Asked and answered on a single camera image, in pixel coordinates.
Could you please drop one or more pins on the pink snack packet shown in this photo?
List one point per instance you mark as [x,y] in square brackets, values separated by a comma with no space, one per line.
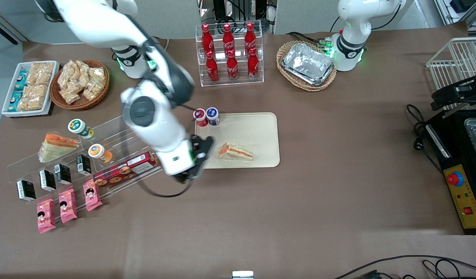
[68,206]
[92,196]
[46,216]

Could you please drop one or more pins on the white rectangular bin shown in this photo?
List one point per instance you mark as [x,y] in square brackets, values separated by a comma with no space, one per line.
[54,89]

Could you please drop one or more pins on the triangle sandwich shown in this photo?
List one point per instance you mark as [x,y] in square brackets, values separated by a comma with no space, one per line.
[236,152]
[57,147]

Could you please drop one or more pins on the red emergency stop button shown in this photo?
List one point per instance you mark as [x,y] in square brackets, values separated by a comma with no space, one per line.
[455,178]

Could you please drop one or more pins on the small black carton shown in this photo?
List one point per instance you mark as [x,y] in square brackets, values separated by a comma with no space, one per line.
[48,180]
[84,164]
[62,174]
[27,190]

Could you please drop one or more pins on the teal label cracker pack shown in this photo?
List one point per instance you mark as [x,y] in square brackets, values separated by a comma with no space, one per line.
[40,73]
[32,99]

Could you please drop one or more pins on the orange lid cup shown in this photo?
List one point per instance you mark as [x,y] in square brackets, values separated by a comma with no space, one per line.
[98,152]

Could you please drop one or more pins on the aluminium foil tray stack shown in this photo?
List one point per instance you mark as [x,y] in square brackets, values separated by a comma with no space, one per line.
[307,64]

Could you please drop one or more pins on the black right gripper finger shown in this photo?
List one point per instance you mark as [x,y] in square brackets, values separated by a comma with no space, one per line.
[208,142]
[201,162]

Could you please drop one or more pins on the aluminium frame shelf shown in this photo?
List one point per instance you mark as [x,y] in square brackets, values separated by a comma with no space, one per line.
[461,11]

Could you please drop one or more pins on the light wicker basket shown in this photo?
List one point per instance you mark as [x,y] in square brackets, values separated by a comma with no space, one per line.
[288,79]

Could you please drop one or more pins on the clear acrylic display shelf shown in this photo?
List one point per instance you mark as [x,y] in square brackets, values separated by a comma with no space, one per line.
[106,131]

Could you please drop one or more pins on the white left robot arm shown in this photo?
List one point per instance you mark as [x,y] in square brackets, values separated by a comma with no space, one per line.
[352,46]

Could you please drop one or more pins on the blue lid cup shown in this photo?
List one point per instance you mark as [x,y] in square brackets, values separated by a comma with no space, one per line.
[212,113]

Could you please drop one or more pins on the clear acrylic bottle rack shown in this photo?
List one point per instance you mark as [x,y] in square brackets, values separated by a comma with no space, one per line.
[257,58]

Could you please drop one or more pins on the small silver block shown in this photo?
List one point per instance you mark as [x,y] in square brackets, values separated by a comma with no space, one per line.
[242,275]

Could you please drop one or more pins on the red cola bottle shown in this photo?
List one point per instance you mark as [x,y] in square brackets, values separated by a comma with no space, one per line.
[232,68]
[207,40]
[253,66]
[250,38]
[212,69]
[228,38]

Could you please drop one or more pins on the green lid cup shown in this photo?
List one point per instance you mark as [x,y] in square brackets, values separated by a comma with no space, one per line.
[79,127]

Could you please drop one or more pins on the red cookie box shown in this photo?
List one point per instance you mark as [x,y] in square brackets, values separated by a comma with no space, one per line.
[123,172]

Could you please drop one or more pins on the yellow control panel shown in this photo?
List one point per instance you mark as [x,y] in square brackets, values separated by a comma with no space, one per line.
[468,197]

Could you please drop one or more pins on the brown wicker basket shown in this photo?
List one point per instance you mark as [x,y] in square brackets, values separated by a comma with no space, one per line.
[79,104]

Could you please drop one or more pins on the black background equipment rack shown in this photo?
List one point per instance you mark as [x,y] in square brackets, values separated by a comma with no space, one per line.
[238,11]

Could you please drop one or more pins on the black sealing machine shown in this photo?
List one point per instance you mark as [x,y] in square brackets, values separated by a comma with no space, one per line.
[455,143]

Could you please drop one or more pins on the clear bag of snacks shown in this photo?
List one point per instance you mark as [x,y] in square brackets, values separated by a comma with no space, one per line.
[66,73]
[70,96]
[83,73]
[92,91]
[98,74]

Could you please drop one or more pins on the beige plastic tray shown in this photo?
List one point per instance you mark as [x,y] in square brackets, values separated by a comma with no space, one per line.
[253,128]

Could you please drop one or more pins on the red lid cup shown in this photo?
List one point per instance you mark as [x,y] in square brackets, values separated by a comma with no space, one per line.
[201,116]

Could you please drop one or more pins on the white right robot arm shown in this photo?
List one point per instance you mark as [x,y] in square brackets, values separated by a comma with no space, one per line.
[156,128]

